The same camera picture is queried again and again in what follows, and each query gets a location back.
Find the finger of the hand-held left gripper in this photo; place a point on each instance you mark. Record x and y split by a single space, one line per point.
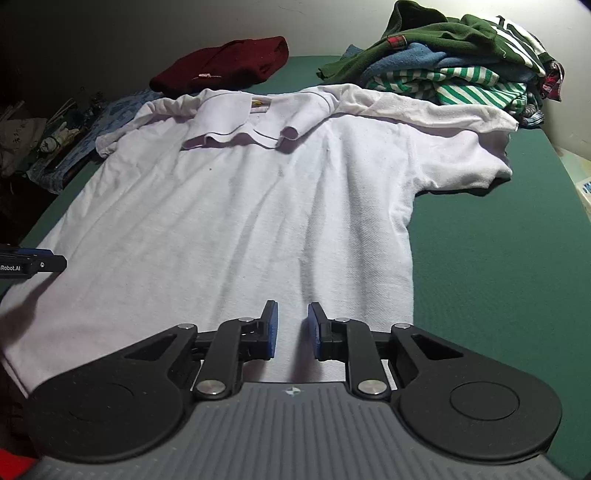
25 252
46 265

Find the green garment with white bands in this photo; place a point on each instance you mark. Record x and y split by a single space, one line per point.
517 41

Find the green white striped shirt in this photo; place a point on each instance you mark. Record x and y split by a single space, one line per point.
471 90

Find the white polo shirt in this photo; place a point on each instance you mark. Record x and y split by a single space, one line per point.
231 207

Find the blue patterned cloth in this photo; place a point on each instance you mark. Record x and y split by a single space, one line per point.
92 134

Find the dark patterned cloth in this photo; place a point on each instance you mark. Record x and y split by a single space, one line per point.
531 113

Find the red plaid cloth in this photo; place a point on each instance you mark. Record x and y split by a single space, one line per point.
551 76

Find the pale crumpled bag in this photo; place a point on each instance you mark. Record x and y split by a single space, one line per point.
14 138

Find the pale cardboard box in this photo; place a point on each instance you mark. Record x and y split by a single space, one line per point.
579 177

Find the pile of green clothes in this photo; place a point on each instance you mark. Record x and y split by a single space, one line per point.
461 34

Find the person's red jacket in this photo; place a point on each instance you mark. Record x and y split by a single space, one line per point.
14 464

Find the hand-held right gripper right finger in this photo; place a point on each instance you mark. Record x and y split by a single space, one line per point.
316 330

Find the maroon sweater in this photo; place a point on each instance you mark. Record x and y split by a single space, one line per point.
221 64

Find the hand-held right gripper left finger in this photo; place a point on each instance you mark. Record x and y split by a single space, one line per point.
273 330

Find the green table mat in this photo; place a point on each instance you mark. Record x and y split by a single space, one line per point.
485 277

